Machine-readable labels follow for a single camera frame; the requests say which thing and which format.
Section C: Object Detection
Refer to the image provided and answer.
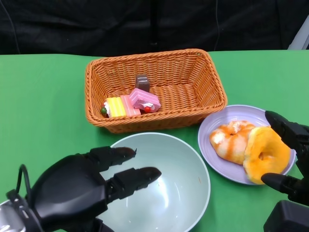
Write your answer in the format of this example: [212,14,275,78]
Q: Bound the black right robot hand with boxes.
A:
[261,110,309,232]

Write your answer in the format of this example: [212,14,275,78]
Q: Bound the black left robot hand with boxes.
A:
[28,146,162,232]

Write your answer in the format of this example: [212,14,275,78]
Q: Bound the orange glazed ring bread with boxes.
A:
[242,126,292,186]

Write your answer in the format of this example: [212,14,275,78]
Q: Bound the orange white striped bun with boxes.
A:
[209,120,256,165]

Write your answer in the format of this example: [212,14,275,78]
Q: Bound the yellow toy cake slice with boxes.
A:
[100,96,126,118]

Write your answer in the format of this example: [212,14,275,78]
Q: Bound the pale green bowl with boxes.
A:
[96,132,211,232]

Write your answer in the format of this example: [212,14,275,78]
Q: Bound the pink toy cake slice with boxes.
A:
[128,88,162,114]

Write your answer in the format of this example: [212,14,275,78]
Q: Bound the brown chocolate toy cake slice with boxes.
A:
[135,74,150,93]

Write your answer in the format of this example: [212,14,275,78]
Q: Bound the lavender round plate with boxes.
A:
[197,104,296,186]

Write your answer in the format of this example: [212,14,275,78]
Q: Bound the orange wicker basket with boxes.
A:
[84,48,228,134]

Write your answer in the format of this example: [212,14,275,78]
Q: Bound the green tablecloth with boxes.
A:
[0,49,309,232]

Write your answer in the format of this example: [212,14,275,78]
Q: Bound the black backdrop curtain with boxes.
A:
[0,0,309,56]

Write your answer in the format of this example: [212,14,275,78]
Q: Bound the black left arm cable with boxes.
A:
[15,164,32,201]

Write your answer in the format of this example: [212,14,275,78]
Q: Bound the white metal frame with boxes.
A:
[287,21,309,50]

